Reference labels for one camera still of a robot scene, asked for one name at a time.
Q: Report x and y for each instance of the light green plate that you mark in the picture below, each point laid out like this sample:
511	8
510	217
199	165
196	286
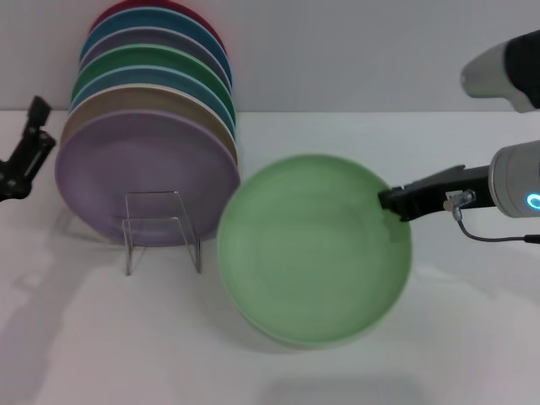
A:
312	253

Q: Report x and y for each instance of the red plate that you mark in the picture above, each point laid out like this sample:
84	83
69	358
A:
214	28

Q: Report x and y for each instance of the clear acrylic plate rack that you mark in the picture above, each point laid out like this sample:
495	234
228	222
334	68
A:
186	230

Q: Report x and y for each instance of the tan plate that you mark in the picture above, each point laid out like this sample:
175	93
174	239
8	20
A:
105	103

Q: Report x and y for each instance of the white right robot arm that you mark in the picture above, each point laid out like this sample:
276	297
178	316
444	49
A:
514	169

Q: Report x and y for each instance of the light blue plate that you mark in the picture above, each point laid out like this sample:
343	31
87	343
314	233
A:
126	76

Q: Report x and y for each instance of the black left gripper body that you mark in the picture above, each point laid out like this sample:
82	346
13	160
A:
6	185

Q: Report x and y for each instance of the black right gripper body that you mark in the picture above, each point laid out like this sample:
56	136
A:
481	181

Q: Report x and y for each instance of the lavender plate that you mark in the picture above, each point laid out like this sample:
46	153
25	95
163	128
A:
126	160

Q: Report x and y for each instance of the teal blue plate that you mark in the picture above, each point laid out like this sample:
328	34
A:
147	19

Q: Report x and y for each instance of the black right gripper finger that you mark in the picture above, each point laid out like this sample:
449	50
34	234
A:
439	177
415	202

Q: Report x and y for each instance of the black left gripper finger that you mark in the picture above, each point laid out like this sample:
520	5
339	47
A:
39	111
36	158

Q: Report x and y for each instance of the grey purple plate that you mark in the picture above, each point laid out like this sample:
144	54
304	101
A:
139	38

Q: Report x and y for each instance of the dark green plate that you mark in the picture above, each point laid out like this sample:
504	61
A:
139	57

